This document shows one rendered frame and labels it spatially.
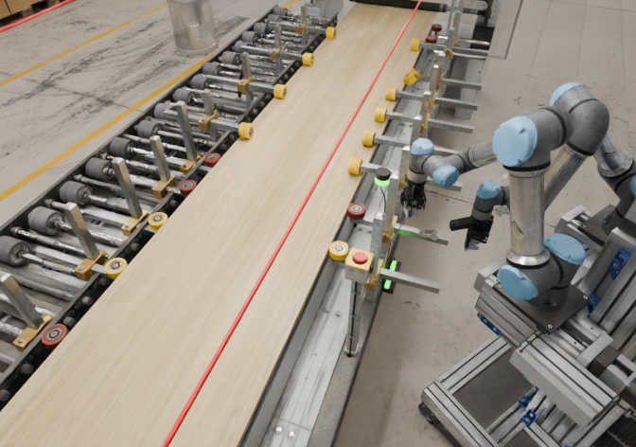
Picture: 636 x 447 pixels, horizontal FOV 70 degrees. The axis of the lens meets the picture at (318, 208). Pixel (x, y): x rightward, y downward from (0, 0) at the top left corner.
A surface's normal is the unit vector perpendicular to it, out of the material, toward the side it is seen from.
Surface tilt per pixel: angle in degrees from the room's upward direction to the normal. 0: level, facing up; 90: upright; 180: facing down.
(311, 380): 0
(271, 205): 0
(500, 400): 0
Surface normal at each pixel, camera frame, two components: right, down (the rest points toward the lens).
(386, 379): 0.00, -0.74
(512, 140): -0.89, 0.21
